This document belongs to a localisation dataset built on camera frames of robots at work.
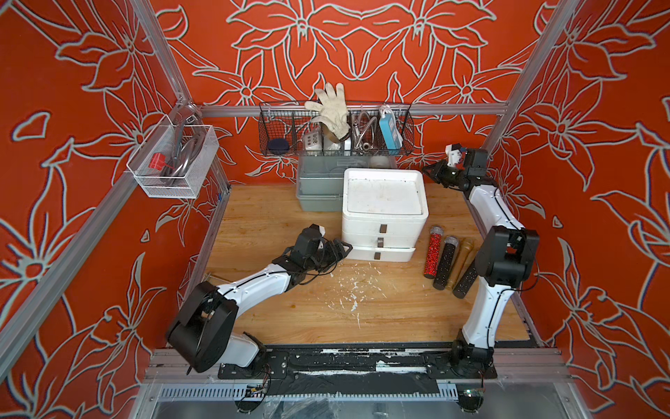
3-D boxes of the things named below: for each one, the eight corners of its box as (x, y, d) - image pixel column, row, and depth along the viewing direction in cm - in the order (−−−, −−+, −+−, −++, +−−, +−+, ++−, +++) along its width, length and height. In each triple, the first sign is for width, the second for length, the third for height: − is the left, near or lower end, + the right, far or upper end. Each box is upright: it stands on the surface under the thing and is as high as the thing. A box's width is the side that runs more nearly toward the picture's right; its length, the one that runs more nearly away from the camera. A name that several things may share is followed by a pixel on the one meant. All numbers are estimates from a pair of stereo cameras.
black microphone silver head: (431, 287, 90) (435, 283, 87) (444, 239, 102) (447, 234, 100) (444, 293, 88) (448, 289, 86) (456, 244, 101) (459, 238, 98)
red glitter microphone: (423, 276, 92) (426, 272, 89) (430, 230, 105) (433, 225, 102) (435, 280, 91) (438, 275, 88) (440, 233, 104) (443, 227, 102)
